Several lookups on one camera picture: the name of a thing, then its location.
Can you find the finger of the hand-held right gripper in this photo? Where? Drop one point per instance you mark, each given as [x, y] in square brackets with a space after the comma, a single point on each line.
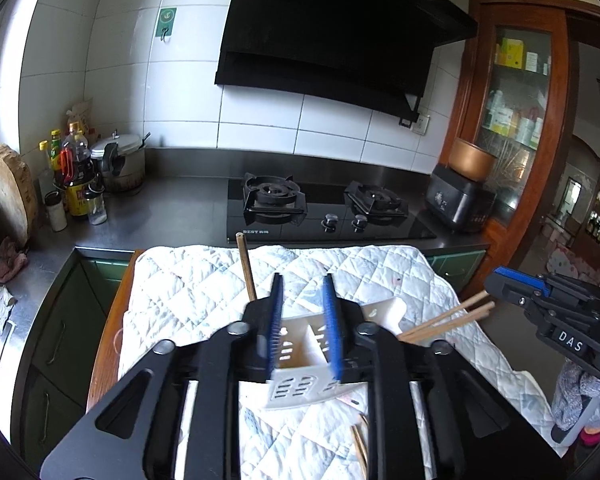
[510, 292]
[522, 277]

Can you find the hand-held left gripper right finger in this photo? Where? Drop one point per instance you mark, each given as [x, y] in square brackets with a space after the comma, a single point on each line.
[334, 330]

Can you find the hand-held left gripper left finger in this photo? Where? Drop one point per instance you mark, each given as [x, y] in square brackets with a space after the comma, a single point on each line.
[276, 320]

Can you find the white plastic utensil holder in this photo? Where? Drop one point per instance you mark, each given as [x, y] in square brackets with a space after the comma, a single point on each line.
[300, 391]

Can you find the person's right hand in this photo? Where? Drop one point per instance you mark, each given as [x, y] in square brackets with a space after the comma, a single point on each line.
[575, 395]

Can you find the white quilted mat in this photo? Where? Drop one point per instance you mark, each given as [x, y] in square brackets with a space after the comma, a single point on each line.
[190, 280]

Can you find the black countertop appliance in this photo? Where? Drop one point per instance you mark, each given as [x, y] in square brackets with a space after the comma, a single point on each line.
[457, 202]

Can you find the copper pot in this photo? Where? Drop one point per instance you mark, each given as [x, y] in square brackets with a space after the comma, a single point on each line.
[472, 160]

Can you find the black gas stove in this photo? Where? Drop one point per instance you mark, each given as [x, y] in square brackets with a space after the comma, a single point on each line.
[325, 196]

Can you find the wooden glass-door cabinet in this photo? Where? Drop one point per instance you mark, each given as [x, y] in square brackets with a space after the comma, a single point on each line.
[472, 85]

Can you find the small black-capped shaker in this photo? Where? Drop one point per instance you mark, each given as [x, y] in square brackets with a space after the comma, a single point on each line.
[97, 207]

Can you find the metal pressure cooker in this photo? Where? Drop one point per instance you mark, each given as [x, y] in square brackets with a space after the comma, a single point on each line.
[125, 165]

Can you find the yellow box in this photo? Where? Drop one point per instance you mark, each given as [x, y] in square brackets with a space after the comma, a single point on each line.
[510, 54]

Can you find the large dark sauce bottle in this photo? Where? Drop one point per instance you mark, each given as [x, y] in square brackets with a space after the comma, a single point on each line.
[80, 180]

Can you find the white black-capped jar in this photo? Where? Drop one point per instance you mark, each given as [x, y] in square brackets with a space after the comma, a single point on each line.
[56, 212]

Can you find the pink rag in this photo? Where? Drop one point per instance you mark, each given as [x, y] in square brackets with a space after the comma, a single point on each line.
[9, 260]

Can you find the yellow-capped clear bottle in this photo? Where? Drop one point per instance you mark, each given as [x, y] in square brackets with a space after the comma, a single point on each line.
[45, 170]

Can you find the yellow-capped green bottle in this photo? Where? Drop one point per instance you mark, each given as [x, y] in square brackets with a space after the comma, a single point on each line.
[56, 150]

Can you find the round wooden cutting board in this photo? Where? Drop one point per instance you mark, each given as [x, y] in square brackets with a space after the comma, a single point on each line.
[7, 190]

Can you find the black range hood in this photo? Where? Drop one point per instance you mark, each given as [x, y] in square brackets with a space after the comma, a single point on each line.
[330, 25]

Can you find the white wall socket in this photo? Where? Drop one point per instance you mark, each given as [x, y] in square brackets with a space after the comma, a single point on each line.
[421, 124]

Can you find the green wall hook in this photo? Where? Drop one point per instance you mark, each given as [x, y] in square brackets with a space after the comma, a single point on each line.
[165, 22]

